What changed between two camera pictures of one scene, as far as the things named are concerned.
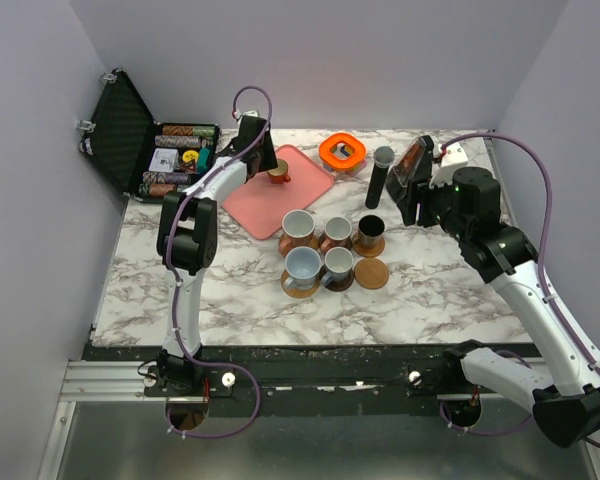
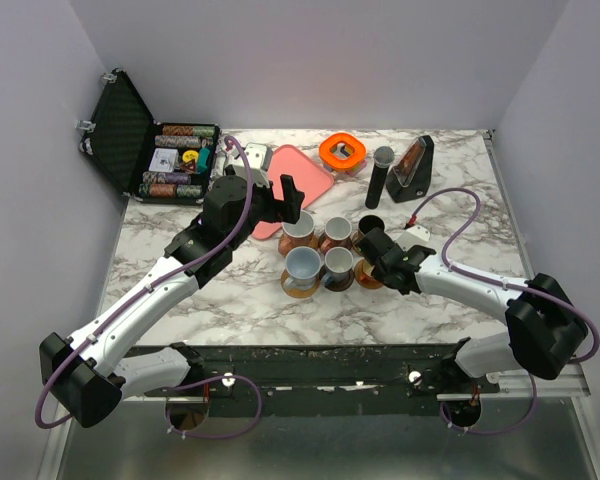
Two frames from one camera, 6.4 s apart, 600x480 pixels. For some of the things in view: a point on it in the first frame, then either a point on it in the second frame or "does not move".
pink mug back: (337, 234) does not move
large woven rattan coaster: (287, 243) does not move
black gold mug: (371, 228) does not move
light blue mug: (302, 266) does not move
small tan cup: (279, 174) to (363, 273)
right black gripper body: (410, 198) to (376, 248)
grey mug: (338, 262) does not move
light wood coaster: (371, 273) does not move
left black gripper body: (266, 154) to (263, 207)
